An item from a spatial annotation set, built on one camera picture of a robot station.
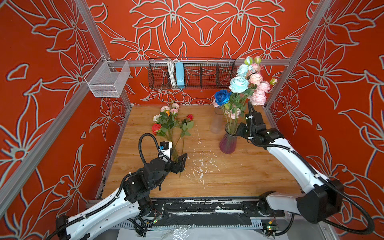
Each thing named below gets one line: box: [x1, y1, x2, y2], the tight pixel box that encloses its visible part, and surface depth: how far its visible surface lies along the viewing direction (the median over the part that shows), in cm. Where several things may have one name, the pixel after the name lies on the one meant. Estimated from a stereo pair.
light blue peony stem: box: [228, 76, 250, 128], surface depth 59 cm
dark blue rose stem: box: [214, 89, 231, 130], surface depth 59 cm
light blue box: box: [175, 62, 185, 86], surface depth 92 cm
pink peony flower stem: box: [213, 99, 241, 133], surface depth 74 cm
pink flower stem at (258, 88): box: [233, 72, 278, 132], surface depth 69 cm
